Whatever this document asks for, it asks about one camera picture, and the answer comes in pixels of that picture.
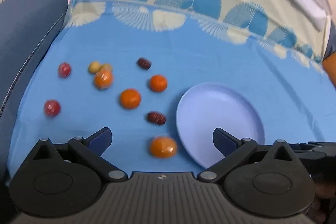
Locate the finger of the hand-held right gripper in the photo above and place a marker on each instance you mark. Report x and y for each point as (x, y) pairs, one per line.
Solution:
(315, 148)

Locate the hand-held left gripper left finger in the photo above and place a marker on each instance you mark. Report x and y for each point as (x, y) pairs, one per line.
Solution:
(101, 139)

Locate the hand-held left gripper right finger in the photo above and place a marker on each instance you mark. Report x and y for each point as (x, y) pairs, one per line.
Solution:
(223, 142)

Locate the lavender round plate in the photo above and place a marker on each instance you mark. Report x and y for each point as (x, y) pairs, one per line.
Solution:
(220, 119)

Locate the orange mandarin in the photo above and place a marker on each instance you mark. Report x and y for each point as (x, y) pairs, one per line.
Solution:
(103, 79)
(163, 147)
(130, 98)
(158, 83)

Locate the small red apple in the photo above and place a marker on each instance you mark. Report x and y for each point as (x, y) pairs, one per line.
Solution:
(64, 69)
(52, 108)

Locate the dark red wrinkled date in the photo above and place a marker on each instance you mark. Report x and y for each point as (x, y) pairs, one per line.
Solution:
(144, 63)
(156, 118)

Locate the small yellow round fruit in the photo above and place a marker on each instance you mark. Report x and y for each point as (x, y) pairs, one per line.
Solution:
(93, 67)
(107, 66)

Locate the orange cloth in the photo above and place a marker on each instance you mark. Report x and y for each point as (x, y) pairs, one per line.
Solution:
(330, 69)

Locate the blue fan-patterned bed sheet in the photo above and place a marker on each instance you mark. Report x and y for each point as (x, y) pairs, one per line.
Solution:
(183, 50)

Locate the blue zippered cushion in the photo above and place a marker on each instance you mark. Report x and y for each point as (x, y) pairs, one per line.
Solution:
(26, 29)

